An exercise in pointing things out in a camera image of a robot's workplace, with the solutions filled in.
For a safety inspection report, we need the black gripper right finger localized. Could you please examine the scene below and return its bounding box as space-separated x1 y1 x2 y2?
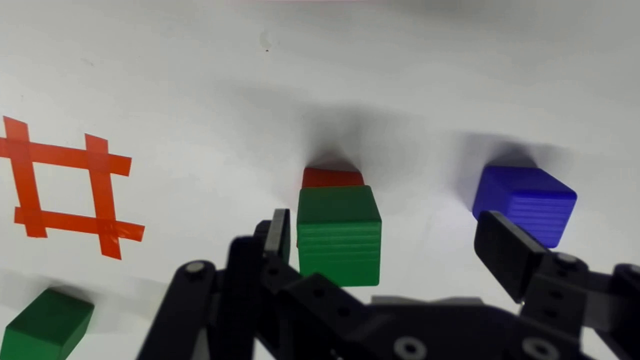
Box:
473 210 640 360

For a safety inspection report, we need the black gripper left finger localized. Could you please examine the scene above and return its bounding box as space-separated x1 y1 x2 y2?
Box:
136 207 365 360

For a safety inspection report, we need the blue toy block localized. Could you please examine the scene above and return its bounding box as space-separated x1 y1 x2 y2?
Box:
470 163 579 250

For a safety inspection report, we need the green toy block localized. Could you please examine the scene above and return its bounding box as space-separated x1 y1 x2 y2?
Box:
293 185 383 290
0 286 96 360

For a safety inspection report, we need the orange toy block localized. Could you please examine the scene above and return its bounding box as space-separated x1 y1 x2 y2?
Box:
299 165 368 193

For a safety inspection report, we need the orange tape grid mark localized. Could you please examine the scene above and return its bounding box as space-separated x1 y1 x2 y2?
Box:
0 114 148 263

